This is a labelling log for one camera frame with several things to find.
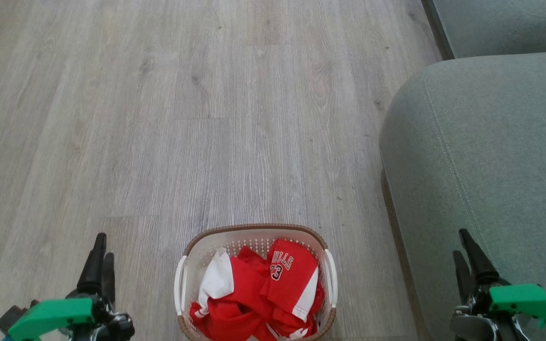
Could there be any red and white basketball jersey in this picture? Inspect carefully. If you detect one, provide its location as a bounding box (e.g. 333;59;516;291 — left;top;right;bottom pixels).
189;238;326;341

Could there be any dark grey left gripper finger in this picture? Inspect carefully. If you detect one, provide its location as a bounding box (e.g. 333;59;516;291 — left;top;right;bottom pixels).
77;232;108;296
102;252;116;305

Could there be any white laundry basket brown rim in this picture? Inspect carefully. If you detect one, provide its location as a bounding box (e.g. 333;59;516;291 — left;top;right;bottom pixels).
173;224;338;341

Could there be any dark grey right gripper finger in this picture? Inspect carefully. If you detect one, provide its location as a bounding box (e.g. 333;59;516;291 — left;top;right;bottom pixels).
452;250;474;304
458;228;500;286

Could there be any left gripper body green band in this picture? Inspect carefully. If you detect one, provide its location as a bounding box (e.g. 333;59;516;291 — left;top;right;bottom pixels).
0;291;136;341

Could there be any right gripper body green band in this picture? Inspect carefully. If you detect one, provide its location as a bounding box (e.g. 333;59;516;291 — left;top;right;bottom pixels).
450;283;546;341

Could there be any grey green sofa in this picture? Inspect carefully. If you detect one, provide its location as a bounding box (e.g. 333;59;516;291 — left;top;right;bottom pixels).
379;50;546;341

